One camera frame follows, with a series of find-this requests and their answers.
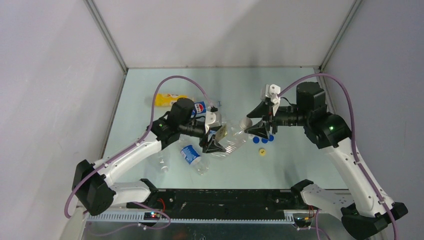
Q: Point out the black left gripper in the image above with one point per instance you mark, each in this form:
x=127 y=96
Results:
x=213 y=146

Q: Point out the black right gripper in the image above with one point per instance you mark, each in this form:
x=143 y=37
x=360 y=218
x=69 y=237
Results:
x=261 y=111

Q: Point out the white bottle cap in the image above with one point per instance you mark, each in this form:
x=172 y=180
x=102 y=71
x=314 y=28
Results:
x=245 y=123

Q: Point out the clear bottle without label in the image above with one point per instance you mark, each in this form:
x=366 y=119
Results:
x=231 y=137

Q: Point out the clear bottle blue label front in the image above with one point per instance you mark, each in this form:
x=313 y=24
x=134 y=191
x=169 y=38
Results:
x=191 y=156

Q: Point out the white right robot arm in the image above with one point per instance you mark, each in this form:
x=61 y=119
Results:
x=368 y=210

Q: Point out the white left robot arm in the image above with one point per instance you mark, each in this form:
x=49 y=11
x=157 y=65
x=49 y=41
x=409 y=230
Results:
x=95 y=184

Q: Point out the yellow bottle cap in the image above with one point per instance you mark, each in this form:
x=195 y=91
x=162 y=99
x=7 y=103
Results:
x=262 y=152

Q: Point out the clear Pepsi label bottle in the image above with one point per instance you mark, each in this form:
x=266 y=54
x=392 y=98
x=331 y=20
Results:
x=201 y=107

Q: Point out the yellow label bottle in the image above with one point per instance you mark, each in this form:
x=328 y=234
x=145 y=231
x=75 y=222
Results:
x=167 y=99

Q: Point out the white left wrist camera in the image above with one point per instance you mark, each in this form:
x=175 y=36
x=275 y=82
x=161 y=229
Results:
x=213 y=119

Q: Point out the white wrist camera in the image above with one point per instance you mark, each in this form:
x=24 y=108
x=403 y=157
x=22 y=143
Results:
x=271 y=91
x=213 y=119

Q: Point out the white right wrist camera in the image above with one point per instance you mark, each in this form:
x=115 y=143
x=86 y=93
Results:
x=271 y=91

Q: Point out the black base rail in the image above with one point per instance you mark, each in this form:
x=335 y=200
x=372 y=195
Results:
x=225 y=203

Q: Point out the white cable duct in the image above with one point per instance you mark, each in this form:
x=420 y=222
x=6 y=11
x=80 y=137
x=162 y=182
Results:
x=147 y=217

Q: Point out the aluminium corner post right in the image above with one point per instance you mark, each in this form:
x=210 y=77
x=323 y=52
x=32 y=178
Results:
x=340 y=33

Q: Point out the aluminium corner post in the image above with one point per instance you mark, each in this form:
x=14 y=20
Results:
x=107 y=35
x=340 y=33

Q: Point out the aluminium corner post left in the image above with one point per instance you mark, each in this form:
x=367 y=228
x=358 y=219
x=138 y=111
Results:
x=107 y=35

